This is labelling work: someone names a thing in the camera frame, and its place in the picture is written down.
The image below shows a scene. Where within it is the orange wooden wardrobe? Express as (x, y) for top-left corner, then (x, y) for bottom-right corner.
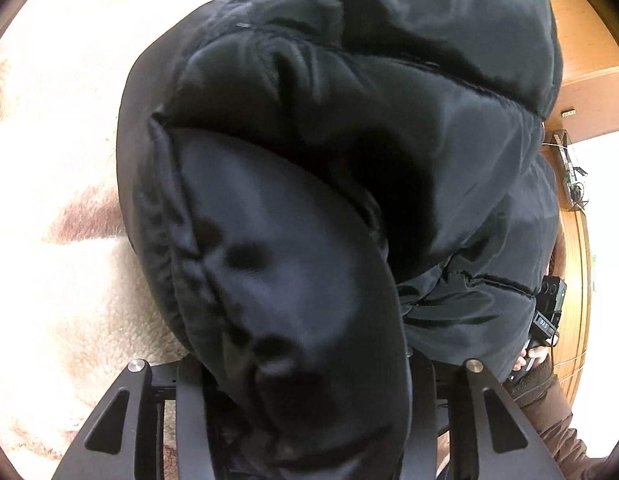
(541, 0), (619, 403)

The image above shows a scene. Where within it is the wire basket with items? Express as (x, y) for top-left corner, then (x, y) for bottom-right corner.
(544, 129), (588, 212)

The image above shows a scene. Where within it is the brown sleeved right forearm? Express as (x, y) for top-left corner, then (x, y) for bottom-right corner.
(505, 358), (607, 480)

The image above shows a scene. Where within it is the black puffer jacket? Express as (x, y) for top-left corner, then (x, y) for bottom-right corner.
(116, 0), (562, 479)

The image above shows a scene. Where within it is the person's right hand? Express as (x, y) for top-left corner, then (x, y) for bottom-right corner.
(512, 346), (552, 373)

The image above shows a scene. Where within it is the brown plush bed blanket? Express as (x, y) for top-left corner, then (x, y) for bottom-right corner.
(0, 0), (210, 479)

